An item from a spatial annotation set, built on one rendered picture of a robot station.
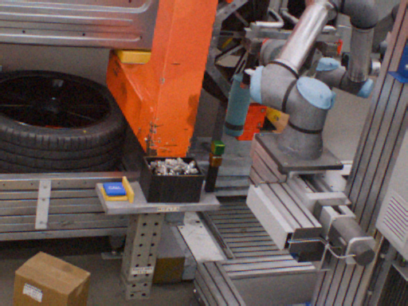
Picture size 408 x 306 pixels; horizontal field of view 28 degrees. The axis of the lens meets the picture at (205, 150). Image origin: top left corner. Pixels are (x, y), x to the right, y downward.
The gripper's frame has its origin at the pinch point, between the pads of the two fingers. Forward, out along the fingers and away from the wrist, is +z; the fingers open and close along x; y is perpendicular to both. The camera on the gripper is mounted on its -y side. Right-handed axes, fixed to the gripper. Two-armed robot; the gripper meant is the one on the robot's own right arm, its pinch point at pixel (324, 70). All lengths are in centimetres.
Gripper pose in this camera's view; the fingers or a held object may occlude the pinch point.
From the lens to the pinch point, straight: 338.7
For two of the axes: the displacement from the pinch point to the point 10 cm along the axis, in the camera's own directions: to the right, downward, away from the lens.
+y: 1.8, -8.8, -4.5
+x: 3.5, 4.8, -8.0
